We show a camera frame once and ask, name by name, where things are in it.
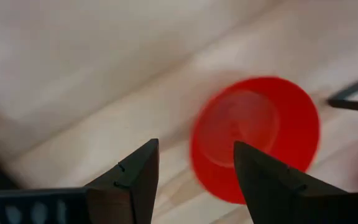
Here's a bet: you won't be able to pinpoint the red plastic mini bowl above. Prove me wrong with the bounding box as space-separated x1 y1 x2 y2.
189 76 321 205

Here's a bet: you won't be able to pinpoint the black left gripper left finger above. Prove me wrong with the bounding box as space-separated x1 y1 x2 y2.
85 138 160 224

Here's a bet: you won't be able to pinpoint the wooden riser shelf black legs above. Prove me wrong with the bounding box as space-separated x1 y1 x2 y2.
326 69 358 114

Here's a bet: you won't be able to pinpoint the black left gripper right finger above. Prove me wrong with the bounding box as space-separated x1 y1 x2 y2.
232 140 358 224

